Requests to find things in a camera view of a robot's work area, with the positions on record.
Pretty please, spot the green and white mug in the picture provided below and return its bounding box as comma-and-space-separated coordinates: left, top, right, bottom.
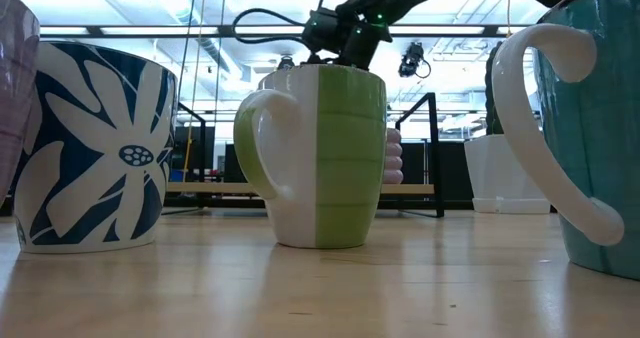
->
232, 63, 389, 250

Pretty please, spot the lilac ribbed mug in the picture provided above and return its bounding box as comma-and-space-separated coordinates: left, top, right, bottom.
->
383, 127, 404, 185

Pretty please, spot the white mug blue flower print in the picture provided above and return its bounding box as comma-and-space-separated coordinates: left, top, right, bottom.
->
12, 40, 179, 255

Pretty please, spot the purple mug white handle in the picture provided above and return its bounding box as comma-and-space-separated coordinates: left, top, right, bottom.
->
0, 0, 41, 207

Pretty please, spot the green cactus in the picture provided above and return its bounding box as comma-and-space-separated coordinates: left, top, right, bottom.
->
483, 40, 506, 137

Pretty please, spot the white faceted planter pot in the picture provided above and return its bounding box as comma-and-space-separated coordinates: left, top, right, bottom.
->
463, 133, 551, 215

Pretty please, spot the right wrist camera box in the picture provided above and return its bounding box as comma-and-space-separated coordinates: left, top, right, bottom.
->
301, 7, 347, 55

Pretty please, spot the black ceiling camera with cable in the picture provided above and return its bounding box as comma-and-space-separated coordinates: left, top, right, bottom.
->
398, 41, 432, 79

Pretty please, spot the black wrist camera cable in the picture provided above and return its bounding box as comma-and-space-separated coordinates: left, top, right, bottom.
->
231, 6, 321, 47

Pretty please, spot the teal mug white handle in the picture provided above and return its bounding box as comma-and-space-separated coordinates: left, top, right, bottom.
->
491, 0, 640, 282

